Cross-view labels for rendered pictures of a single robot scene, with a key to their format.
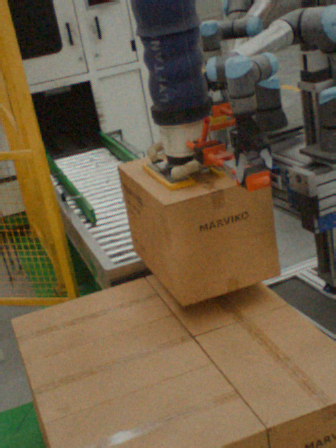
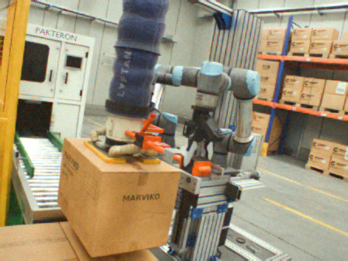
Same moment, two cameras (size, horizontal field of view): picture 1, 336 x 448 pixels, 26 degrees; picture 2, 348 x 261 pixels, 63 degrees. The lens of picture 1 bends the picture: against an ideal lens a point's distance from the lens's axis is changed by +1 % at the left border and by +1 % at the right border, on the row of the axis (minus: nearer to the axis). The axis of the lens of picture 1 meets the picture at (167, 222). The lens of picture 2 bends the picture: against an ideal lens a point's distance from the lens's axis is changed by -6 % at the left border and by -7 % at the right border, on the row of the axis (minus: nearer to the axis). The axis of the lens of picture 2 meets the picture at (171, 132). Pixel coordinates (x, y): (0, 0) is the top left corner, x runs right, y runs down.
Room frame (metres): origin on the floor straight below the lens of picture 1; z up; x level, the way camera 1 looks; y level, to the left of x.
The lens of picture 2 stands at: (1.14, 0.17, 1.44)
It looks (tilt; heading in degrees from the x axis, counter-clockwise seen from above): 8 degrees down; 340
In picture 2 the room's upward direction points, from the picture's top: 10 degrees clockwise
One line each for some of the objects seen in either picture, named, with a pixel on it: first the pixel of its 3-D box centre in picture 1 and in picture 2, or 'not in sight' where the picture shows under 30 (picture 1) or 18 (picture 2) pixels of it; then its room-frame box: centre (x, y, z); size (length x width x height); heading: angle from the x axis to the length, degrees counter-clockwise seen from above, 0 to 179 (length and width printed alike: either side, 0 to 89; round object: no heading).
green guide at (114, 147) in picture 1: (137, 159); (66, 148); (4.55, 0.12, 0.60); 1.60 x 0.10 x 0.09; 16
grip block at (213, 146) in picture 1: (210, 152); (147, 140); (2.40, -0.19, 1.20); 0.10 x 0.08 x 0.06; 105
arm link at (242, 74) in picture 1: (240, 76); (210, 78); (2.08, -0.28, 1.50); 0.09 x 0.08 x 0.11; 135
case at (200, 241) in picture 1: (194, 217); (111, 189); (2.66, -0.11, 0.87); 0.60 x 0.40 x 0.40; 16
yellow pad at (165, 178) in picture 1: (166, 170); (103, 148); (2.62, -0.03, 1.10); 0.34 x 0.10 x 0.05; 15
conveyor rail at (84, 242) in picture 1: (63, 213); (14, 166); (4.05, 0.59, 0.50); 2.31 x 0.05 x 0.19; 16
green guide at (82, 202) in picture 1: (57, 180); (16, 147); (4.40, 0.63, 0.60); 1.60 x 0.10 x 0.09; 16
